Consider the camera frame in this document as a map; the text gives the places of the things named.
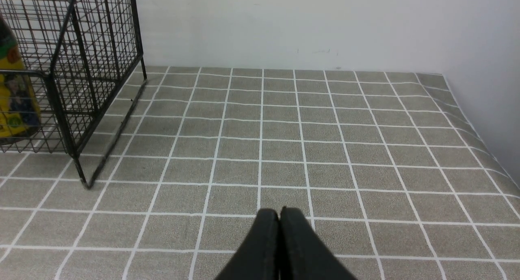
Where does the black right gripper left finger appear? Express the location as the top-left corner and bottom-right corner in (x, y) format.
(216, 208), (279, 280)

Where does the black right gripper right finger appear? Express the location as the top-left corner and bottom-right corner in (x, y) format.
(279, 206), (356, 280)

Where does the seasoning bottle orange cap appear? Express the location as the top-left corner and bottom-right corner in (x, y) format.
(0, 19), (41, 145)

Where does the grey grid-pattern tablecloth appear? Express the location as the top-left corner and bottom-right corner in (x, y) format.
(1, 67), (520, 280)

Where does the black wire mesh rack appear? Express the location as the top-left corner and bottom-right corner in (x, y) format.
(1, 0), (148, 189)

